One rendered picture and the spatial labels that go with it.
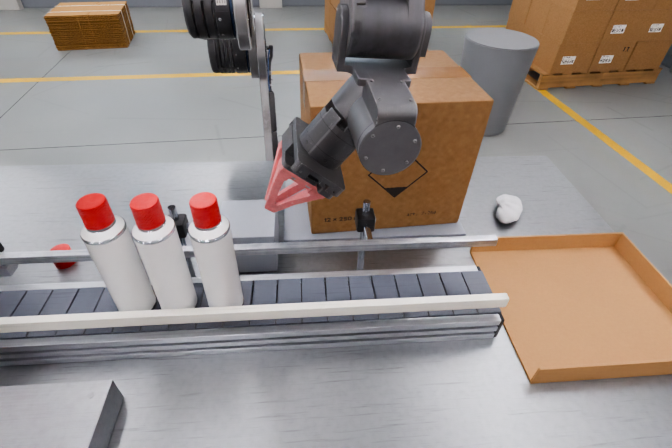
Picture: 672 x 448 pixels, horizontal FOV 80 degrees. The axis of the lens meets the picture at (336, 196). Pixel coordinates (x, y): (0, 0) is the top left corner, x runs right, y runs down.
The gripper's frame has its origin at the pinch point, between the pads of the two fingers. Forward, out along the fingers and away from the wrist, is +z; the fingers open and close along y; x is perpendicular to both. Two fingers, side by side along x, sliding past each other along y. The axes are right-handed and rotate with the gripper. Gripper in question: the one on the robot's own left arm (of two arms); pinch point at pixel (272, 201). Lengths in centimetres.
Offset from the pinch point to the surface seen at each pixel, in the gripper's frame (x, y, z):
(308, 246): 10.6, -3.1, 6.1
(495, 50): 128, -193, -45
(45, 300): -15.2, -3.1, 37.5
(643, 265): 65, -4, -24
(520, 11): 205, -332, -93
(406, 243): 22.2, -2.6, -3.2
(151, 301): -3.5, -0.1, 25.8
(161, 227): -9.0, 0.6, 10.9
